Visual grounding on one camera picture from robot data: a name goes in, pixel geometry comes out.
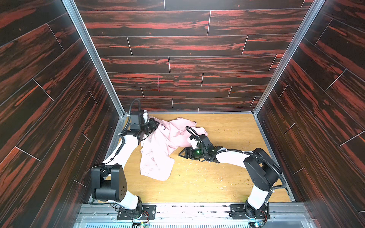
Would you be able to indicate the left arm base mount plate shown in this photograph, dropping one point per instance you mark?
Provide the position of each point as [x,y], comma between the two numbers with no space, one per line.
[142,212]

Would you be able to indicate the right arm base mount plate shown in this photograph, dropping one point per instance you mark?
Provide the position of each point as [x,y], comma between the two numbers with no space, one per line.
[238,211]

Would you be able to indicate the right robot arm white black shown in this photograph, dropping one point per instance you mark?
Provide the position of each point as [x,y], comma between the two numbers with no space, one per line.
[265,174]

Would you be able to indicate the aluminium front rail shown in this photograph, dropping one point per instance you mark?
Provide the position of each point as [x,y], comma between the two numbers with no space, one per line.
[195,215]

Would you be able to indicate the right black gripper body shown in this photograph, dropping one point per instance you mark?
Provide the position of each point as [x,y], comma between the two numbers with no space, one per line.
[195,152]

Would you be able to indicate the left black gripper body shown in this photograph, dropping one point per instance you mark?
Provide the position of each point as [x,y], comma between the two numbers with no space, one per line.
[149,127]

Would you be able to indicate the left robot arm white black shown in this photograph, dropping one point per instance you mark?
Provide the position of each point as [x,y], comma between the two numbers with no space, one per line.
[108,181]

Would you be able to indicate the pink zip-up jacket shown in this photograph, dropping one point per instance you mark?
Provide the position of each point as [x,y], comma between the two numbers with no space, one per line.
[156,162]

